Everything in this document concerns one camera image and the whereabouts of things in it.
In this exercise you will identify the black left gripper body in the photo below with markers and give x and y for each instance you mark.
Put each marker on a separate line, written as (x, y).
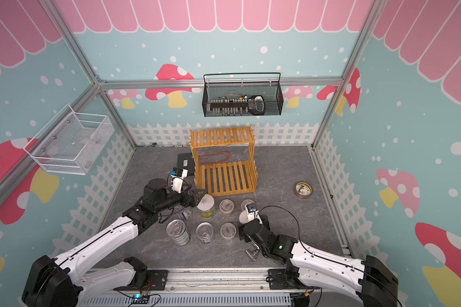
(182, 199)

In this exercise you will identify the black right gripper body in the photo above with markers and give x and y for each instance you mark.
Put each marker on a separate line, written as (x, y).
(241, 231)

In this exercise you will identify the purple-label tin can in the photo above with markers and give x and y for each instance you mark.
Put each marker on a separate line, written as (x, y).
(183, 213)

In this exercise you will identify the white-label jar with lid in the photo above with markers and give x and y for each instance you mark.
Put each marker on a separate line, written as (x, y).
(245, 217)

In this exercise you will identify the yellow seed jar white lid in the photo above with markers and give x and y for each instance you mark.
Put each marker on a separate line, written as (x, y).
(206, 206)

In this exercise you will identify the red-label clear plastic cup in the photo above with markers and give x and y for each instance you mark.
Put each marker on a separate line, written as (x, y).
(245, 203)

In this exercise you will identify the small silver pull-tab can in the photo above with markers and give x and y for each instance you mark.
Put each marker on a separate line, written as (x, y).
(205, 233)

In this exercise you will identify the brown-label clear plastic cup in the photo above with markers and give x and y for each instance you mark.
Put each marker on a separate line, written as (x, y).
(226, 207)

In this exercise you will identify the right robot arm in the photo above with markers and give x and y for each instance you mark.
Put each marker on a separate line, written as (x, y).
(368, 281)

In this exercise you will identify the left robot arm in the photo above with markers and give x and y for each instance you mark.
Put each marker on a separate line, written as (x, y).
(65, 280)

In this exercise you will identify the wooden two-tier shelf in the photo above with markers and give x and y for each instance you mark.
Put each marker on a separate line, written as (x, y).
(214, 170)

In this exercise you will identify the metal faucet piece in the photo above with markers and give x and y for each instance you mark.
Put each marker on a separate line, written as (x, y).
(253, 252)

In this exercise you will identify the small green circuit board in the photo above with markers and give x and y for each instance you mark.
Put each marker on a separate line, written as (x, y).
(140, 299)

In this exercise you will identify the black terminal strip in basket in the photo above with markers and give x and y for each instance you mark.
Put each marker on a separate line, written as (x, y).
(242, 106)

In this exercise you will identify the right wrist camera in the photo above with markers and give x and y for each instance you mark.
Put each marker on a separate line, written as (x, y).
(257, 216)

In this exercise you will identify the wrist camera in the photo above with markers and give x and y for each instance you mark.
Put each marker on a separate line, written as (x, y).
(177, 176)
(257, 216)

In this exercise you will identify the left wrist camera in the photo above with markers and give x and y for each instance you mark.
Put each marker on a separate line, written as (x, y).
(177, 176)

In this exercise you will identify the black network switch box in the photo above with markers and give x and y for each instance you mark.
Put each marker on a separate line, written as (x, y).
(186, 162)

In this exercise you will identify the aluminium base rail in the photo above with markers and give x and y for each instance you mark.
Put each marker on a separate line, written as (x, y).
(235, 286)

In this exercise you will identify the black mesh wall basket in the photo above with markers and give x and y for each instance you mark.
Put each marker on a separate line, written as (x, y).
(233, 86)

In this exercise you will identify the white wire wall basket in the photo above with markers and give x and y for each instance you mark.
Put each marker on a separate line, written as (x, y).
(71, 142)

